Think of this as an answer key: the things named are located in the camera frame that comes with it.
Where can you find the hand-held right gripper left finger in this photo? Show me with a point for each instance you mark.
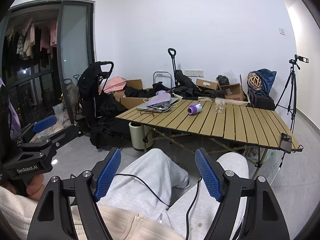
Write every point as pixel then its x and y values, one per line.
pixel 107 176

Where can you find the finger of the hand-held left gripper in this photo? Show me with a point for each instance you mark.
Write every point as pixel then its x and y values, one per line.
pixel 67 133
pixel 45 124

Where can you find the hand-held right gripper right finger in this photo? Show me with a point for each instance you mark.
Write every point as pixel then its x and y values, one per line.
pixel 207 177

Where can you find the person's left forearm cream sleeve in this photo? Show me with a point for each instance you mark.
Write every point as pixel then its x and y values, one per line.
pixel 12 212

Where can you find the person's left hand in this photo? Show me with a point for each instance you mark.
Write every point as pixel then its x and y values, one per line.
pixel 35 187

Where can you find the purple garment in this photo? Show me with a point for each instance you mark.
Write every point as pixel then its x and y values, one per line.
pixel 13 115

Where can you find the person's legs grey pants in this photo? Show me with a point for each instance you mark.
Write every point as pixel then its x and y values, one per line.
pixel 150 175

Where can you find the black stroller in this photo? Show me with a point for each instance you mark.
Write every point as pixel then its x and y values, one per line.
pixel 100 100

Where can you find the person's cream jacket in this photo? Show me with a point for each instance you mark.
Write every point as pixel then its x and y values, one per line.
pixel 120 222

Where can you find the white trash can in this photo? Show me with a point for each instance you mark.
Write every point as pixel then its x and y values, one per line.
pixel 136 136

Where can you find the wooden slat folding table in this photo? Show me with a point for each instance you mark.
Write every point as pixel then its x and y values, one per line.
pixel 237 125

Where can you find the pink cloth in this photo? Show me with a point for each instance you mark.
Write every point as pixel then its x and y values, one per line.
pixel 113 85

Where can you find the purple bottle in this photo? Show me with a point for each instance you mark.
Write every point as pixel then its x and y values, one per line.
pixel 195 108

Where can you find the long low cardboard box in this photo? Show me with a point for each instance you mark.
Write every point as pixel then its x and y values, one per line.
pixel 132 102

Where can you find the clear glass cup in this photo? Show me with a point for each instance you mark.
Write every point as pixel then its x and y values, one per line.
pixel 220 106

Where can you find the glass sliding door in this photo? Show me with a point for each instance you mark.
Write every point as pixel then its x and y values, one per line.
pixel 75 55

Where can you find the silver laptop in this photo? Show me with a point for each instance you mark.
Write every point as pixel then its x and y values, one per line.
pixel 145 108

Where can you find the plain cardboard box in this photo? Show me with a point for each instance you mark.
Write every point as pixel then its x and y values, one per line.
pixel 133 84

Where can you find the black smartphone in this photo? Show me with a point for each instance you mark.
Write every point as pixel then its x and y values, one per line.
pixel 285 143

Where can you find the row of hanging clothes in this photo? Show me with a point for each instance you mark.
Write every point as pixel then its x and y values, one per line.
pixel 30 37

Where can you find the open cardboard box with label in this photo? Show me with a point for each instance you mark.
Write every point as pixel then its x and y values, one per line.
pixel 233 92

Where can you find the pile of black clothes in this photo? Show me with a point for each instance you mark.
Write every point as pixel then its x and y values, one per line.
pixel 185 91

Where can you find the purple cloth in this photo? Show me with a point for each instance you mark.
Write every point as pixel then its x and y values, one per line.
pixel 160 98

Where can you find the black plastic bag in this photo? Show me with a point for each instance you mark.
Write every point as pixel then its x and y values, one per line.
pixel 223 80

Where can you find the wicker ball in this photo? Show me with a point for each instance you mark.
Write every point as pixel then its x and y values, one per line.
pixel 254 81

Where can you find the blue backpack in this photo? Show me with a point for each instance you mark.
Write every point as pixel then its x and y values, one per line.
pixel 267 77

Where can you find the black tripod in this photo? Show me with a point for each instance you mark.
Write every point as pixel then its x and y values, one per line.
pixel 291 90

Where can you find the wall socket strip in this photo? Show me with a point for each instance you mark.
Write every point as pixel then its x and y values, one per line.
pixel 193 73

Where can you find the white metal frame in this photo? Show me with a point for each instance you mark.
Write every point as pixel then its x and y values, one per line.
pixel 160 76

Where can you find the black camera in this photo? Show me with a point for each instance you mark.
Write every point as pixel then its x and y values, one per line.
pixel 298 60

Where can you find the white wall switch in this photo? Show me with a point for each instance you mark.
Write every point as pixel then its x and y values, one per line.
pixel 281 31

